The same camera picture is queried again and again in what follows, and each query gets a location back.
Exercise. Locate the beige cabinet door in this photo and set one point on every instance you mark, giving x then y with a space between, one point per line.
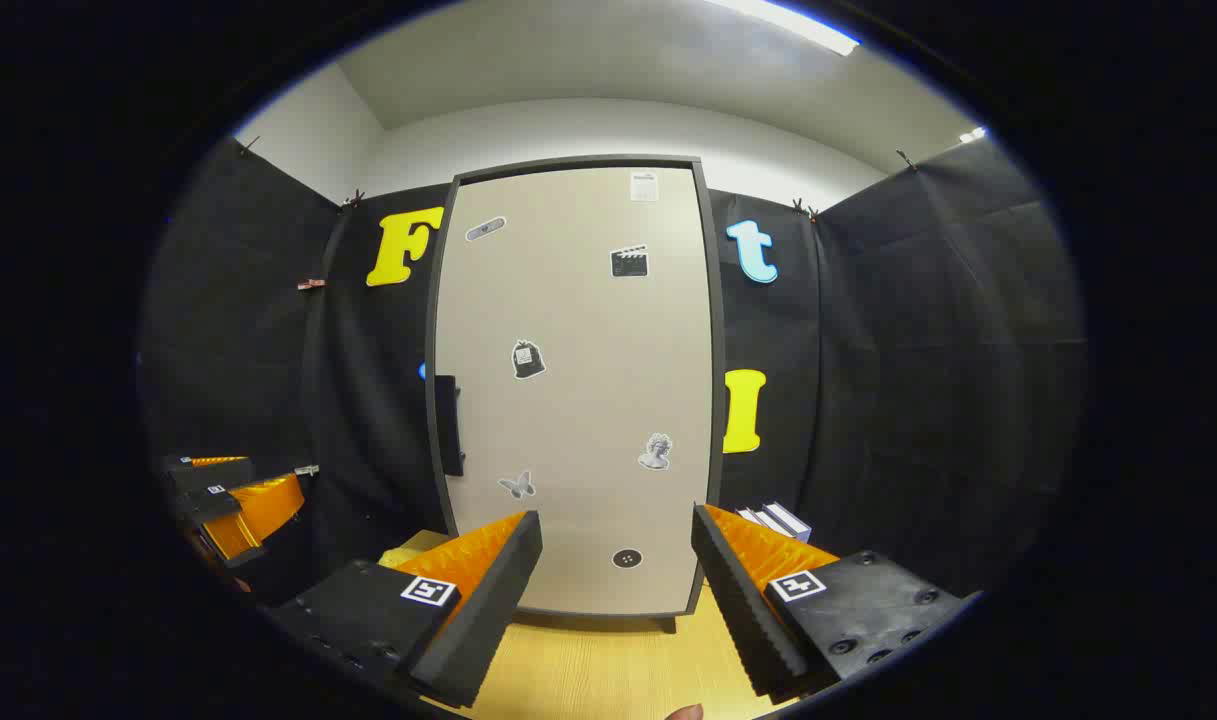
578 400

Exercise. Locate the small ceiling light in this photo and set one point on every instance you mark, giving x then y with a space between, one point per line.
972 134

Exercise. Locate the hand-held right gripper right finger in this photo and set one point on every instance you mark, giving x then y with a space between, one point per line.
743 600

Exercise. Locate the long ceiling light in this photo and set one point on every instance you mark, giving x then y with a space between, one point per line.
788 22

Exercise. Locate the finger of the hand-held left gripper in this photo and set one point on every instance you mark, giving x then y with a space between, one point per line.
258 510
208 472

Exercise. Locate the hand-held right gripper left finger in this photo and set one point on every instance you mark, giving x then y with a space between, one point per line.
488 610

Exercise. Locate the black backdrop cloth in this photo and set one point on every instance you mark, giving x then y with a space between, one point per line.
918 380

